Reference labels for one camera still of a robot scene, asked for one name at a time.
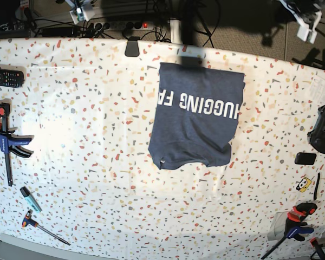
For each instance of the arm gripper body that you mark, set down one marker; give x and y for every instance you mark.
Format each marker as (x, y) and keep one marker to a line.
(82, 10)
(307, 14)

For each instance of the blue T-shirt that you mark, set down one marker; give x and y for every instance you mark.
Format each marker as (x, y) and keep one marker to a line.
(196, 116)

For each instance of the white power strip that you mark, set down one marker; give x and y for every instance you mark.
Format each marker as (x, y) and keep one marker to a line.
(122, 25)

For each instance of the black table clip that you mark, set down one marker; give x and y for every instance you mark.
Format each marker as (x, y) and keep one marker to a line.
(132, 48)

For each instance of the black TV remote control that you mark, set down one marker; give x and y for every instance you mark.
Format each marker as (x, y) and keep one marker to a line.
(11, 78)

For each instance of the terrazzo patterned tablecloth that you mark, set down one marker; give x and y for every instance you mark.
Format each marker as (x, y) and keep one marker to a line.
(91, 110)

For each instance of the black game controller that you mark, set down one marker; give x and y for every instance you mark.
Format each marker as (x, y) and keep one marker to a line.
(316, 137)

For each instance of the blue black bar clamp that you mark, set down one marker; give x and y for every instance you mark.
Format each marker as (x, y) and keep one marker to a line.
(10, 143)

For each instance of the small black case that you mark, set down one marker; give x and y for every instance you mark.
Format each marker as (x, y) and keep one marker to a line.
(303, 158)

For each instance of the yellow cartoon sticker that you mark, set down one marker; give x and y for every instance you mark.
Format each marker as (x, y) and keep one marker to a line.
(303, 184)

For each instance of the teal highlighter marker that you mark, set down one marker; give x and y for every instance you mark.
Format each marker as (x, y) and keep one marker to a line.
(30, 199)

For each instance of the clear plastic bag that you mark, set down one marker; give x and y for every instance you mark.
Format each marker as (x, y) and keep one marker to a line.
(277, 227)

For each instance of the white table leg post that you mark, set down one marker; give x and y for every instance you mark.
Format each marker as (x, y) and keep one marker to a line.
(175, 31)

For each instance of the orange handled T screwdriver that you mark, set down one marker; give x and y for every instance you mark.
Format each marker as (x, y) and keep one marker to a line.
(27, 220)

